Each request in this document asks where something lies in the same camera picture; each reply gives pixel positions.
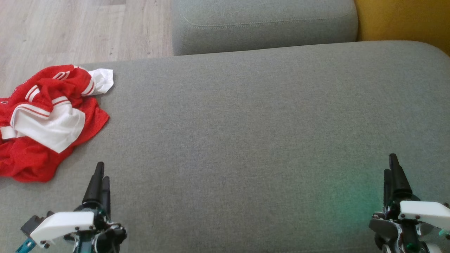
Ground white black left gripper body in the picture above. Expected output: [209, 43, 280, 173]
[30, 202, 127, 253]

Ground large yellow sofa back cushion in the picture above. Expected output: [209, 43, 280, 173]
[353, 0, 450, 57]

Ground large grey sofa seat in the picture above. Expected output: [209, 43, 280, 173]
[0, 40, 450, 253]

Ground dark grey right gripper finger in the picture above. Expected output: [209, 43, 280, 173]
[383, 169, 394, 208]
[389, 154, 413, 201]

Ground grey seamed sofa cushion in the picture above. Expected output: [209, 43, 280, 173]
[172, 0, 358, 56]

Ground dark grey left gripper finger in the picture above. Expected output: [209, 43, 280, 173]
[82, 162, 105, 205]
[102, 176, 111, 217]

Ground teal cable connector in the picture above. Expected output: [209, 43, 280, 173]
[15, 237, 36, 253]

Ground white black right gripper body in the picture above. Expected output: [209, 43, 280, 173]
[369, 195, 450, 253]

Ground red white basketball jersey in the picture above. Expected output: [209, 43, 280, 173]
[0, 65, 115, 154]

